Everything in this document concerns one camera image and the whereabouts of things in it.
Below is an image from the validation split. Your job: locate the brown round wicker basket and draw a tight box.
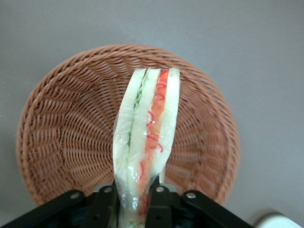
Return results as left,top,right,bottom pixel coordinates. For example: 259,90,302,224
15,44,240,207

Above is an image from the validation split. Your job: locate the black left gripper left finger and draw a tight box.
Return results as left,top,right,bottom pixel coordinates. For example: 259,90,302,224
0,184,119,228

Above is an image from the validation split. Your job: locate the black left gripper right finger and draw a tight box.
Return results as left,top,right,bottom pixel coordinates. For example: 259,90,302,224
145,182,255,228

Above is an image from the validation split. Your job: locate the triangle sandwich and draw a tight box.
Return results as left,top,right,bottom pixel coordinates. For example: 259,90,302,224
112,67,181,228

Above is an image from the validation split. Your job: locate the beige plastic tray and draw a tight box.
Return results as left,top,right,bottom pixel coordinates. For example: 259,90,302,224
253,210,304,228

